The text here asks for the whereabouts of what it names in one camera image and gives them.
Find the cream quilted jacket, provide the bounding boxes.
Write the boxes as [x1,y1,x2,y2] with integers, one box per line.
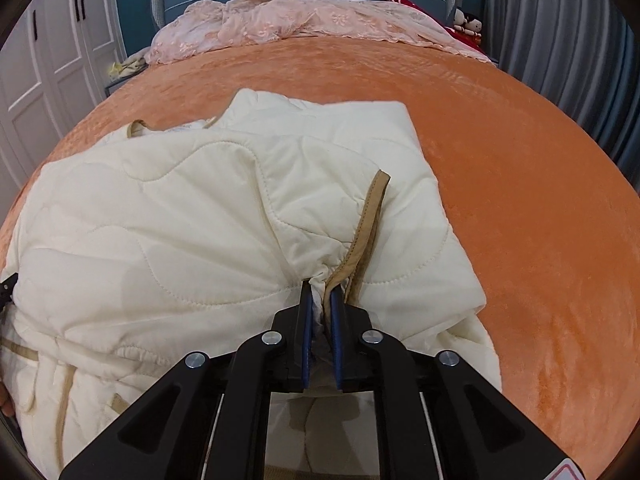
[1,89,501,479]

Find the person left hand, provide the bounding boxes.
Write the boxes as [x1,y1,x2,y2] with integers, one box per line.
[0,382,15,417]

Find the white wardrobe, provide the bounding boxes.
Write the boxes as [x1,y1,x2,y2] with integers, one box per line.
[1,0,125,209]

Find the orange plush bedspread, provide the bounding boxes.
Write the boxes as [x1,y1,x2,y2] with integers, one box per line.
[1,38,639,479]

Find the yellow white cloth on nightstand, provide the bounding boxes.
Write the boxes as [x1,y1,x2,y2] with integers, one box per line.
[107,47,150,81]

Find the pink lace blanket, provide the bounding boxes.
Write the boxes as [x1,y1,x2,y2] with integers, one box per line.
[145,0,489,65]

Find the plush toy doll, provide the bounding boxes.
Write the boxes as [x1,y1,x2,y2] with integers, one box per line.
[452,6,483,41]

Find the grey pleated curtain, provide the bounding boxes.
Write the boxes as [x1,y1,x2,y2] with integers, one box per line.
[483,0,639,186]

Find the red fabric item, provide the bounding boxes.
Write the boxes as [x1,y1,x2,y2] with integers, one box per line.
[383,0,451,26]

